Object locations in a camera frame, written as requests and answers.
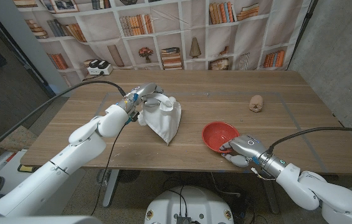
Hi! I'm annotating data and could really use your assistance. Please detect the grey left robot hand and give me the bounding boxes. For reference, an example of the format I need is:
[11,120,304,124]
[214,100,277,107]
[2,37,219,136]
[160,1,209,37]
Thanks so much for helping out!
[121,82,164,115]

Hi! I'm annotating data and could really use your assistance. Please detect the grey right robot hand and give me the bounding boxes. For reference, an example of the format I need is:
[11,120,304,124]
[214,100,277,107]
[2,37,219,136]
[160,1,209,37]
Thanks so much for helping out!
[219,134,272,169]

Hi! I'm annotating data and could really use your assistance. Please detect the red bowl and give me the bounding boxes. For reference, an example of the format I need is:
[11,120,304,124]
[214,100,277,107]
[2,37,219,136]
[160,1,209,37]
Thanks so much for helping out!
[201,121,240,154]

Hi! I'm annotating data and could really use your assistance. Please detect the white cloth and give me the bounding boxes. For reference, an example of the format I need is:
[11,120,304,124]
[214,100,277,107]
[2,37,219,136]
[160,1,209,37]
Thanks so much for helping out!
[137,92,183,146]

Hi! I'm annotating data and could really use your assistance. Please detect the white power strip black plugs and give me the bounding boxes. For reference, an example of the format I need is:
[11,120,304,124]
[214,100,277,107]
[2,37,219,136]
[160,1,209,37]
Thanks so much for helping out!
[87,59,113,76]

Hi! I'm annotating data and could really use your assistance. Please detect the grey table leg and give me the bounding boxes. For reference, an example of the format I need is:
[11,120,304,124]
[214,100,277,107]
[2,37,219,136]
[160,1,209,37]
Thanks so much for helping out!
[260,177,280,215]

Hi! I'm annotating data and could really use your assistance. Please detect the printed bookshelf backdrop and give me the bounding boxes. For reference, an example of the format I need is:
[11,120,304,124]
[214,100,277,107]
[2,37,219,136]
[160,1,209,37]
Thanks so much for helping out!
[12,0,312,90]

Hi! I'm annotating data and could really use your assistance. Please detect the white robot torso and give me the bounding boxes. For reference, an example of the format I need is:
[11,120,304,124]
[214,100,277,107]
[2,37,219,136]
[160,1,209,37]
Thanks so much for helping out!
[144,185,234,224]

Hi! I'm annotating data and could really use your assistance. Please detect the black ribbed round object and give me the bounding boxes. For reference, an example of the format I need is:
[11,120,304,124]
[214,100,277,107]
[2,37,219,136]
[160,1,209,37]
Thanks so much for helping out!
[118,169,141,184]

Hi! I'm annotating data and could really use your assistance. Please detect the white table leg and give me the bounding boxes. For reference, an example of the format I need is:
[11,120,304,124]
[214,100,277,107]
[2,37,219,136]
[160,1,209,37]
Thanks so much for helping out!
[102,169,120,208]

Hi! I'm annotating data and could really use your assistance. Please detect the black backdrop stand pole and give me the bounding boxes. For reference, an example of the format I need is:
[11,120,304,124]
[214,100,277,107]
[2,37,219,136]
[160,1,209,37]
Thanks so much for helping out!
[287,0,319,72]

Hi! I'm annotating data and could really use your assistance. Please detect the speckled beige floor board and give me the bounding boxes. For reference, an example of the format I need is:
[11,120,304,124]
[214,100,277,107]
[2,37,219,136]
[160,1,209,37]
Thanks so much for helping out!
[0,125,38,152]

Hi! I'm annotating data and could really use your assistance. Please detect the yellow and black floor object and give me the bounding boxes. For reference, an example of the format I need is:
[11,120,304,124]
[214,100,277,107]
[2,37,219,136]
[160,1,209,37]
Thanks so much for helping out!
[17,164,36,174]

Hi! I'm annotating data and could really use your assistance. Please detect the black power strip cord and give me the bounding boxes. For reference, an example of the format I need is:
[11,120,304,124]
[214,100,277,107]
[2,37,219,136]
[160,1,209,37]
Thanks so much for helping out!
[82,72,104,82]

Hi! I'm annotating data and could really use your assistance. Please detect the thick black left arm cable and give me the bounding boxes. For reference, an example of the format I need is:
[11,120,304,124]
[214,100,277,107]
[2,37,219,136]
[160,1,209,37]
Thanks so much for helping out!
[0,80,127,159]

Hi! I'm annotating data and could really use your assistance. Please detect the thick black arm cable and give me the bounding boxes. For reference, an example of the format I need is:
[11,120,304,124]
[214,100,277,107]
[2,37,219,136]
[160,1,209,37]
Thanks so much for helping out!
[267,126,352,156]
[0,80,127,159]

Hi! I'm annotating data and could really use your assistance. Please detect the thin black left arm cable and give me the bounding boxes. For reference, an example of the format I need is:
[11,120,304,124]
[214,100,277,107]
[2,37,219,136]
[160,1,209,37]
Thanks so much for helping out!
[90,123,126,216]

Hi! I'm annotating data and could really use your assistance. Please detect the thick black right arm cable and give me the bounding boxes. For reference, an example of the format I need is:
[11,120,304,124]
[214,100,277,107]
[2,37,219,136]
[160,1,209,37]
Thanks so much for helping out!
[267,126,352,156]

